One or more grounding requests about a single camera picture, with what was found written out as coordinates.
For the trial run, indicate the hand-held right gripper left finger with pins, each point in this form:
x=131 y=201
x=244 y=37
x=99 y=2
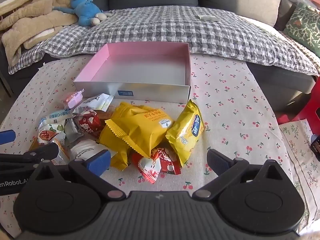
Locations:
x=100 y=162

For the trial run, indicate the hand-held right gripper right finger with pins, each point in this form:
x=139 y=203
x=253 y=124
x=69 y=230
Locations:
x=217 y=161

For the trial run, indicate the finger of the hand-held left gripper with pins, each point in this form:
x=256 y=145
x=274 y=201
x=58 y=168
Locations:
x=7 y=137
x=22 y=157

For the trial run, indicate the orange snack bar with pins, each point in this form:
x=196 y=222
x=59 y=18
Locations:
x=34 y=145

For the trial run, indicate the white text-printed snack packet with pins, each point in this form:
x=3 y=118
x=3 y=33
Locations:
x=82 y=150

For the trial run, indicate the white pecan snack packet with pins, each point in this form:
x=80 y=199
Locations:
x=47 y=136

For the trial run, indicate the dark red heart snack packet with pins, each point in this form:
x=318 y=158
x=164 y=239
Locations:
x=87 y=125

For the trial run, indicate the silver foil snack packet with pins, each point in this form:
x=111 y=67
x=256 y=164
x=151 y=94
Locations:
x=72 y=132

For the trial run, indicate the yellow snack packet blue label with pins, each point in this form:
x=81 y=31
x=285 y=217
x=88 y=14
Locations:
x=183 y=135

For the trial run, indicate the red white heart snack packet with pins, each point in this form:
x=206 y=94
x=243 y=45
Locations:
x=170 y=158
x=147 y=167

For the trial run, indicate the white blue bread packet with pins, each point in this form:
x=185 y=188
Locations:
x=53 y=118

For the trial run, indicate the large yellow snack packet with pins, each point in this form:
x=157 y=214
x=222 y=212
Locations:
x=140 y=127

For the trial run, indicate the white snack packet monkey print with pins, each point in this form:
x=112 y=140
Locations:
x=96 y=102

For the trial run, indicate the pink rice cracker packet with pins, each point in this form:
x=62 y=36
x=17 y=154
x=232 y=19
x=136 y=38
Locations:
x=72 y=100

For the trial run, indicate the pink cardboard box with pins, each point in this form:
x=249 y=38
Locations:
x=140 y=67

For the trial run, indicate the cherry-print tablecloth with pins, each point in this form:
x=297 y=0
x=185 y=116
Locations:
x=225 y=92

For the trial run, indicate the beige leaf-print cloth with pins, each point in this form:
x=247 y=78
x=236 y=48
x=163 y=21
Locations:
x=297 y=142

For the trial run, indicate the small black device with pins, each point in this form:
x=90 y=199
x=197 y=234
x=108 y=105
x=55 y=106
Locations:
x=315 y=146

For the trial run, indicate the red plastic stool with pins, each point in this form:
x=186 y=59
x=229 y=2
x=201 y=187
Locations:
x=312 y=100

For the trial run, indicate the beige fleece blanket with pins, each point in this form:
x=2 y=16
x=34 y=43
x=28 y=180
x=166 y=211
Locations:
x=30 y=17

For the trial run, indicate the grey white checkered quilt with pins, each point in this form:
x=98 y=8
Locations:
x=175 y=30

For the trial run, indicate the small flat white box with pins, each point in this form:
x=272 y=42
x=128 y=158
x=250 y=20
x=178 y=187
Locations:
x=208 y=17

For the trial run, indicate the blue plush toy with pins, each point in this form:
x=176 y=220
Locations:
x=82 y=7

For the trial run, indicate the green branch-pattern cushion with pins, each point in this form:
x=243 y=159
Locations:
x=305 y=27

